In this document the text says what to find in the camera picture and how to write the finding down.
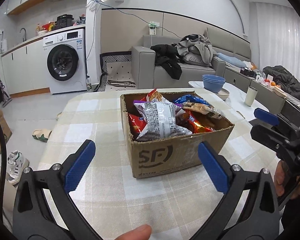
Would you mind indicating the checkered tablecloth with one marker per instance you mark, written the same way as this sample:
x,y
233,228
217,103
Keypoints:
x,y
108,196

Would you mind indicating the white sneaker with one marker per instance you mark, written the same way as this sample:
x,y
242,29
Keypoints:
x,y
16,163

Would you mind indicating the beige plate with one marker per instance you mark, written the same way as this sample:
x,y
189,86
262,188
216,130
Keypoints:
x,y
223,94

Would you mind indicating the cream cup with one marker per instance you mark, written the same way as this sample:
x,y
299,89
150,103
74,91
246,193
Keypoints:
x,y
250,96

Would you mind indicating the person's right hand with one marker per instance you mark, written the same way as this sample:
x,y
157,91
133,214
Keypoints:
x,y
279,178

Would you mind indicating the grey hoodie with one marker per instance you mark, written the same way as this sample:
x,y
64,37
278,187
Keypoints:
x,y
196,50

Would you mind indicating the red chocolate pie packet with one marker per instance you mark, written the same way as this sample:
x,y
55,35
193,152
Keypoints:
x,y
194,124

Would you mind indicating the blue bowl stack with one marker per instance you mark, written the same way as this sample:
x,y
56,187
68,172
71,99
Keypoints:
x,y
213,83

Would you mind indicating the silver purple snack bag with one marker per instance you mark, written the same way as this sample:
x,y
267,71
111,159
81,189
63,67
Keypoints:
x,y
160,120

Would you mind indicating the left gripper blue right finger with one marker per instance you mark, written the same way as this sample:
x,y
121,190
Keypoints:
x,y
249,207

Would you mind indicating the kitchen faucet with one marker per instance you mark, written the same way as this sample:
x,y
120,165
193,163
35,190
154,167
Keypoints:
x,y
23,34

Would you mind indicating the white washing machine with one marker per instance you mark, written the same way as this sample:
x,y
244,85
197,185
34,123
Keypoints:
x,y
66,61

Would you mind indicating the person's left hand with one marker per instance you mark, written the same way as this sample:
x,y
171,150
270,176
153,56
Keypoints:
x,y
141,233

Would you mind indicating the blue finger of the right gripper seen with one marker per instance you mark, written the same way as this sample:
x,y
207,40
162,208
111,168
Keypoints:
x,y
266,117

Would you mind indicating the white red snack bag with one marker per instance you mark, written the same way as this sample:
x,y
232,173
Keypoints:
x,y
154,96

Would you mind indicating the blue pillow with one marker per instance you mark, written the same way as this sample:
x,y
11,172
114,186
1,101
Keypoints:
x,y
233,60

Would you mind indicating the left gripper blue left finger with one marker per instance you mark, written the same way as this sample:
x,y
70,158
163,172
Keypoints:
x,y
43,208

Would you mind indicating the clear cracker packet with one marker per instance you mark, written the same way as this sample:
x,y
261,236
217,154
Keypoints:
x,y
207,110

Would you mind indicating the green beige slipper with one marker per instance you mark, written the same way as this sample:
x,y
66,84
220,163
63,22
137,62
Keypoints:
x,y
41,134

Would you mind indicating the grey sofa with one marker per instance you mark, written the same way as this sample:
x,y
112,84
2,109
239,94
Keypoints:
x,y
147,74

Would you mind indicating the white kitchen cabinet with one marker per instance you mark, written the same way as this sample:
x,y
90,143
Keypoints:
x,y
25,68

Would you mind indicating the black air fryer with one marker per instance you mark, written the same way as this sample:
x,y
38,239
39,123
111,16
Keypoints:
x,y
63,21

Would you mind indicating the white electric kettle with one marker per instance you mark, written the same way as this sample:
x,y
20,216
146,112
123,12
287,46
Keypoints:
x,y
3,46

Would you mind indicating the black jacket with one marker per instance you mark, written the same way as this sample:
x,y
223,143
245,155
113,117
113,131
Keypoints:
x,y
166,56

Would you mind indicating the blue cookie packet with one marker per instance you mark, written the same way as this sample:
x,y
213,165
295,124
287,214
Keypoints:
x,y
190,98

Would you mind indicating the red chip snack bag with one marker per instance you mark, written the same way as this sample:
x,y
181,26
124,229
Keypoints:
x,y
137,124

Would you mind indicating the patterned floor mat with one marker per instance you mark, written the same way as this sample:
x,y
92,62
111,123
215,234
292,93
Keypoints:
x,y
116,72

